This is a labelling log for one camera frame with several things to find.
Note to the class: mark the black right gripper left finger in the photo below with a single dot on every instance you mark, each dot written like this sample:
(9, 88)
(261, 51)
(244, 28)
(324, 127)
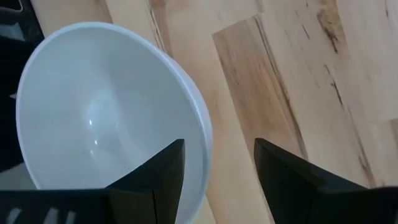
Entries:
(155, 186)

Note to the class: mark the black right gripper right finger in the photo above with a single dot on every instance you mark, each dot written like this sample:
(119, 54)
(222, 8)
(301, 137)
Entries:
(289, 193)

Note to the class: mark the white bowl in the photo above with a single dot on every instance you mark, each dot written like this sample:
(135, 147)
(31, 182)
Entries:
(102, 105)

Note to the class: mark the black aluminium table frame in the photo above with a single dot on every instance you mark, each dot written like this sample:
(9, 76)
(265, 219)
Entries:
(12, 62)

